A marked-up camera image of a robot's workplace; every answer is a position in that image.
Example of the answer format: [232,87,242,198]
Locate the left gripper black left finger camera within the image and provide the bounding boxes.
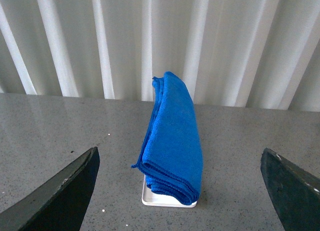
[0,147,100,231]

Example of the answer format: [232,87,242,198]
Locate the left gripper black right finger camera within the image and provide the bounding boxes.
[260,148,320,231]

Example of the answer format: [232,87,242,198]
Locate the blue microfiber cloth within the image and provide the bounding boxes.
[132,71,204,206]

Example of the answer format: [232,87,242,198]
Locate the white towel rack with wooden bars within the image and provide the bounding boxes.
[141,176,197,208]

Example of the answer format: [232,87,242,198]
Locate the white pleated curtain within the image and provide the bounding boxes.
[0,0,320,112]

